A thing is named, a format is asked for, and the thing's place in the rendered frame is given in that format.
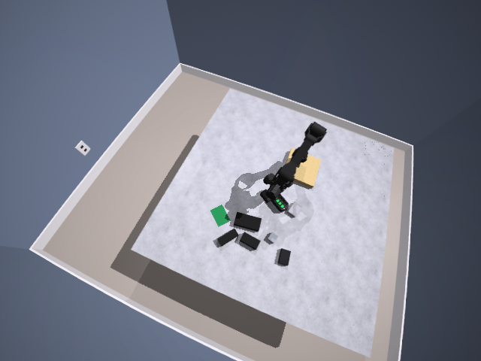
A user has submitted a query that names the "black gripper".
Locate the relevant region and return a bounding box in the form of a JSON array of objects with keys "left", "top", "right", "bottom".
[{"left": 260, "top": 189, "right": 272, "bottom": 203}]

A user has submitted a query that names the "green flat rectangular board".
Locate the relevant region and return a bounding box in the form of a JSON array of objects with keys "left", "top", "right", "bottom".
[{"left": 210, "top": 205, "right": 230, "bottom": 227}]

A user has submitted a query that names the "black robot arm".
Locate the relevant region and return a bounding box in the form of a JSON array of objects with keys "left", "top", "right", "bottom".
[{"left": 263, "top": 122, "right": 327, "bottom": 200}]

